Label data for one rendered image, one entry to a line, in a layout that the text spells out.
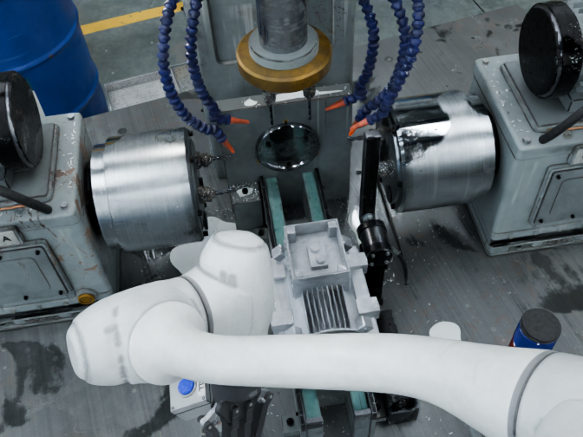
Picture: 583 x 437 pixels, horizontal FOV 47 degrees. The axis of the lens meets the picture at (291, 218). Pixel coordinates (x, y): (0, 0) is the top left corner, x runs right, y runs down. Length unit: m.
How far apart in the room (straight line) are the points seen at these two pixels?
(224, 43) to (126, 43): 2.19
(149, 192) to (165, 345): 0.61
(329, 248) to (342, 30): 0.52
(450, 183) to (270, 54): 0.46
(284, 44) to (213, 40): 0.30
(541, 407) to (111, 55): 3.23
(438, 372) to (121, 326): 0.37
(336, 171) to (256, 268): 0.79
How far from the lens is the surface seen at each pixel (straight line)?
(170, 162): 1.36
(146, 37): 3.69
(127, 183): 1.36
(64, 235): 1.39
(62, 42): 2.74
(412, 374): 0.68
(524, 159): 1.42
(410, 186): 1.40
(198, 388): 1.17
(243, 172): 1.60
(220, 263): 0.89
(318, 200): 1.57
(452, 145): 1.41
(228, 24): 1.49
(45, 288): 1.51
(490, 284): 1.62
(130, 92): 2.76
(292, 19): 1.21
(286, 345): 0.72
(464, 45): 2.22
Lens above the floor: 2.13
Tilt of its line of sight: 52 degrees down
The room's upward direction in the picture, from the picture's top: 4 degrees counter-clockwise
